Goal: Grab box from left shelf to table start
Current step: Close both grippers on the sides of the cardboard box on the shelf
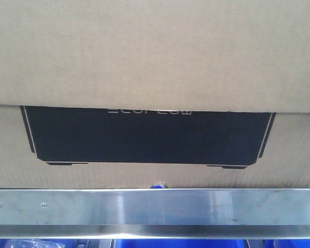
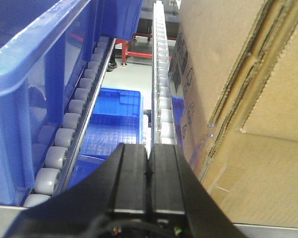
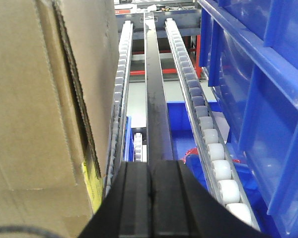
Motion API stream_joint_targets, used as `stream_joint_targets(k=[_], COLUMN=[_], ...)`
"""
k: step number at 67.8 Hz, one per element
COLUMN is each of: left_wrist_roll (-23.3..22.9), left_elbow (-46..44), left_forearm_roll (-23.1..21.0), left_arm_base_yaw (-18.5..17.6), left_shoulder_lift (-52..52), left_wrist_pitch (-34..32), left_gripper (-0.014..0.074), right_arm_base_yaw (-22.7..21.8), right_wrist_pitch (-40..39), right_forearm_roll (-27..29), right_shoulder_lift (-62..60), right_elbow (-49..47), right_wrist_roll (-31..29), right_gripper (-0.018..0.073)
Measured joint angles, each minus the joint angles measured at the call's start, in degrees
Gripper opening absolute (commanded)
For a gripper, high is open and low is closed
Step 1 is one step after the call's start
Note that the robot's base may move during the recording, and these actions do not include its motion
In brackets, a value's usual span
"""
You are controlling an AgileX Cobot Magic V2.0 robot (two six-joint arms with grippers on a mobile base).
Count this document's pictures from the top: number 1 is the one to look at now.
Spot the brown cardboard box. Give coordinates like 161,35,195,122
0,1,310,189

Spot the blue plastic crate below shelf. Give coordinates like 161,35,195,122
0,239,310,247

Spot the metal shelf front rail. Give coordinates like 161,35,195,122
0,189,310,239

